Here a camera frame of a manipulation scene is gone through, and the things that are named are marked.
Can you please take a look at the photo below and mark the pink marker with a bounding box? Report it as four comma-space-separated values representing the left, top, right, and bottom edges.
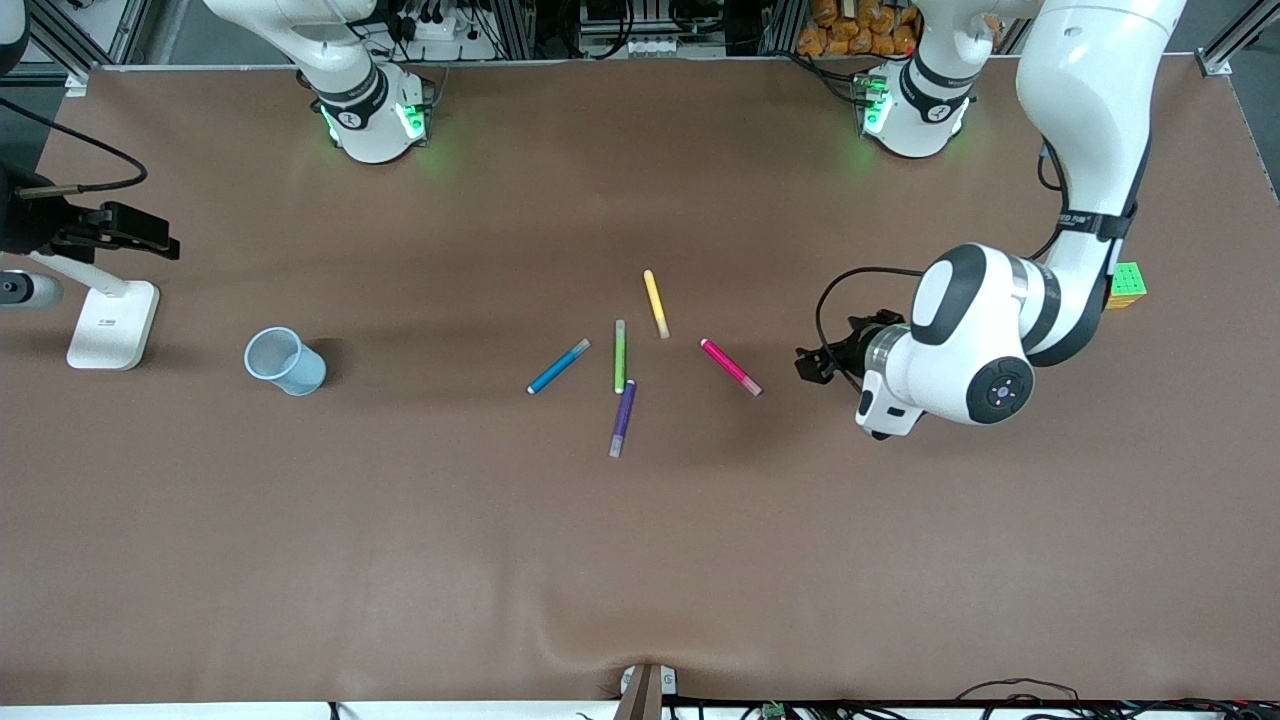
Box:
699, 338, 764, 398

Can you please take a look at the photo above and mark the blue marker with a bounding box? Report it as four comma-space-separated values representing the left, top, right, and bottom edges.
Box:
527, 338, 592, 396

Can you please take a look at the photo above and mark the white desk lamp stand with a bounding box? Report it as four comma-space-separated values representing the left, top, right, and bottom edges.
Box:
28, 250, 161, 372

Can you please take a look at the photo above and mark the yellow marker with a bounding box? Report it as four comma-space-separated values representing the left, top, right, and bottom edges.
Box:
643, 269, 672, 340

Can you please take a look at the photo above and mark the purple marker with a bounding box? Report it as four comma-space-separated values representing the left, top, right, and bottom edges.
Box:
608, 379, 638, 459

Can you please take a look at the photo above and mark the light blue plastic cup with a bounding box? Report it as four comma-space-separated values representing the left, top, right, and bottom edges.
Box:
244, 327, 328, 397

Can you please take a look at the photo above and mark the colourful puzzle cube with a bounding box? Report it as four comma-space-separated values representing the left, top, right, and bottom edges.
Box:
1106, 262, 1148, 311

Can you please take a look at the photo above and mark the orange snack bag pile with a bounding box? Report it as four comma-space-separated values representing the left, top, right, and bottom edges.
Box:
797, 0, 917, 58

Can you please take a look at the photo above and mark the metal table clamp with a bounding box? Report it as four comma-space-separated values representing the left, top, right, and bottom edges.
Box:
617, 663, 679, 720

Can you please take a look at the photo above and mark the white power strip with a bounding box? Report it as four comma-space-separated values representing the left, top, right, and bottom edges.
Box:
395, 8, 493, 44

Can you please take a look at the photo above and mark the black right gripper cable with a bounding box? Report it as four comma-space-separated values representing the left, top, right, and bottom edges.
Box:
0, 97, 150, 194

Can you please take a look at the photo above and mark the black floor cable bundle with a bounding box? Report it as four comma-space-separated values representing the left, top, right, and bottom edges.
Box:
955, 678, 1280, 720

